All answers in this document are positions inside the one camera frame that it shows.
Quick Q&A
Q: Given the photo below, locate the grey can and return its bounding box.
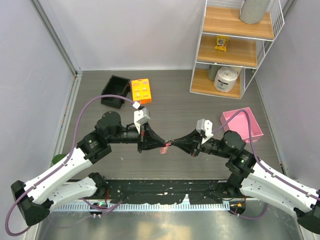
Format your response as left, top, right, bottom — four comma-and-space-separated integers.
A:
207, 65, 221, 81

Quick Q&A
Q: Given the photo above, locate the pink strap keyring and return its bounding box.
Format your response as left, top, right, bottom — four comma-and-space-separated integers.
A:
159, 140, 173, 154

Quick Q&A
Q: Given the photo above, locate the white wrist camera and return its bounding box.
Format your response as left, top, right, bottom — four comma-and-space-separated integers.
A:
132, 101, 151, 134
196, 118, 214, 145

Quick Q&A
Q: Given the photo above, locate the orange cardboard box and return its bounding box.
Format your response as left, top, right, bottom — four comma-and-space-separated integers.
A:
131, 78, 152, 105

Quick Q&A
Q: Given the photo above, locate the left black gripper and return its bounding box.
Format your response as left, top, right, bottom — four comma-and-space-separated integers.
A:
108, 121, 166, 153

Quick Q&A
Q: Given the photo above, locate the aluminium frame rail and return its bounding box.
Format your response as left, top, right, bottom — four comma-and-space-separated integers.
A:
30, 0, 82, 76

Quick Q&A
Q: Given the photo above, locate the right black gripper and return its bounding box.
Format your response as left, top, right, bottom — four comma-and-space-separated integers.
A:
172, 127, 232, 158

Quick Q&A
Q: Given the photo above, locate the grey felt cylinder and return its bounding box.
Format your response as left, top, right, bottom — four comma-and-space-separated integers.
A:
239, 0, 271, 24

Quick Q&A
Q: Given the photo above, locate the green lime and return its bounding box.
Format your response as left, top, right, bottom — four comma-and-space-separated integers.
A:
51, 154, 66, 165

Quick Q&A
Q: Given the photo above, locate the black plastic bin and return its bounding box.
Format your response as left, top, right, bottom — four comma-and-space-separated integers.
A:
101, 75, 131, 109

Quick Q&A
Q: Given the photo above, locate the white paper roll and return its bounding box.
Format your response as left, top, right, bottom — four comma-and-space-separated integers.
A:
213, 66, 240, 93

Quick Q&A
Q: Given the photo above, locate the white slotted cable duct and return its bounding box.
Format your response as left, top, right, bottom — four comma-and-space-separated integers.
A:
55, 200, 230, 212

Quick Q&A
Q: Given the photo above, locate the pink plastic tray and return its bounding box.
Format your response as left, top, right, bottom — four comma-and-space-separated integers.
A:
220, 107, 264, 144

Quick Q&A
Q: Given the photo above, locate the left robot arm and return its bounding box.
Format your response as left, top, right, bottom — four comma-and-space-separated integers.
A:
11, 108, 166, 227

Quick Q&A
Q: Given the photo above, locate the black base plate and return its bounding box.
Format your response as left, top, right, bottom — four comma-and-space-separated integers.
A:
90, 179, 244, 205

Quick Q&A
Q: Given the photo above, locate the yellow snack packet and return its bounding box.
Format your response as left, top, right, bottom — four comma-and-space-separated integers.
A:
214, 35, 230, 52

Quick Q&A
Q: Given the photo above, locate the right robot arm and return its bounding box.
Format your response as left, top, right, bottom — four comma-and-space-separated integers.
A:
171, 130, 320, 234

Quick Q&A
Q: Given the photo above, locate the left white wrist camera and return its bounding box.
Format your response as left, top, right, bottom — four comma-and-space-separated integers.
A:
132, 101, 151, 134

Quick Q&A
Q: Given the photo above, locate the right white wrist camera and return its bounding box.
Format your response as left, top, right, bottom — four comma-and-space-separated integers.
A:
196, 118, 214, 145

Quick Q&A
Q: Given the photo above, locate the white wire wooden shelf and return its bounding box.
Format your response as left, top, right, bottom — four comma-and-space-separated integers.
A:
189, 0, 285, 99

